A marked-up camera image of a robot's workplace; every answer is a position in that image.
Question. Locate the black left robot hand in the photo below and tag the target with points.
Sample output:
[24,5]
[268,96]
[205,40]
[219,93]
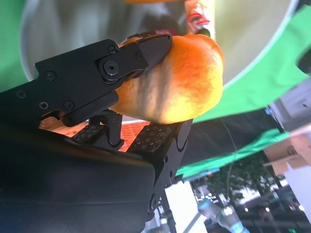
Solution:
[306,61]

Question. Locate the cardboard box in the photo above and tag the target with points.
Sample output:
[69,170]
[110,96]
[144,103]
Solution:
[289,150]

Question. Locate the black stand pole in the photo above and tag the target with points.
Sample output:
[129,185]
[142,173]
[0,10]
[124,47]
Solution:
[170,216]

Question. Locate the green cloth with print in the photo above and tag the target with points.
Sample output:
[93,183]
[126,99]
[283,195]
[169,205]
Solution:
[243,150]

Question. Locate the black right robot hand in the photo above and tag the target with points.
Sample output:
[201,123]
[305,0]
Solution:
[73,182]

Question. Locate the yellow cake slice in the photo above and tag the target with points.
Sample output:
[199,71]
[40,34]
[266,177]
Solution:
[201,17]

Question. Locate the plump orange croissant bread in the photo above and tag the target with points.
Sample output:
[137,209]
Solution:
[184,82]

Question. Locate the grey round bowl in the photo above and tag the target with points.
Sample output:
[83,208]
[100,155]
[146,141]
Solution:
[73,29]

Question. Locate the orange wicker basket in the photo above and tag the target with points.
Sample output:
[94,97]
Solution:
[127,136]

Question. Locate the green tablecloth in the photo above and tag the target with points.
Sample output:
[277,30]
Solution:
[255,92]

